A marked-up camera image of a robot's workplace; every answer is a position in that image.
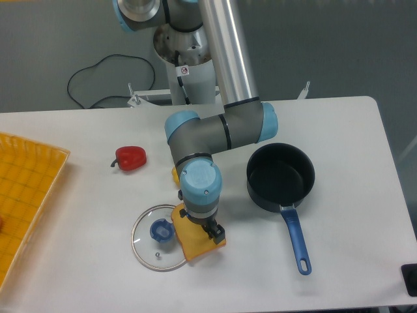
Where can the red toy bell pepper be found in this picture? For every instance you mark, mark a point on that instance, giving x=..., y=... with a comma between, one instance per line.
x=129, y=158

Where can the dark pot blue handle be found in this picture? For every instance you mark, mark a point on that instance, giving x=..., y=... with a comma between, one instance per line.
x=279, y=177

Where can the black device at table edge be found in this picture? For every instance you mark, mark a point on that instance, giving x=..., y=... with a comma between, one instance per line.
x=409, y=277

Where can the glass lid blue knob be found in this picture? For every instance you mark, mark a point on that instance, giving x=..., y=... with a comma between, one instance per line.
x=154, y=241

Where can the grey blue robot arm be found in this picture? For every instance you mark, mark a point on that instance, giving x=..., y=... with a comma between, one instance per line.
x=194, y=140

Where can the yellow toy bell pepper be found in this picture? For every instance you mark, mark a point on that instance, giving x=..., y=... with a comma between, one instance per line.
x=175, y=176

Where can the yellow woven tray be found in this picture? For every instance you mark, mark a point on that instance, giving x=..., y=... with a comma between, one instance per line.
x=29, y=171

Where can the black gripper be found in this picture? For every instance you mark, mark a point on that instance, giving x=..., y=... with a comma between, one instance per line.
x=203, y=215

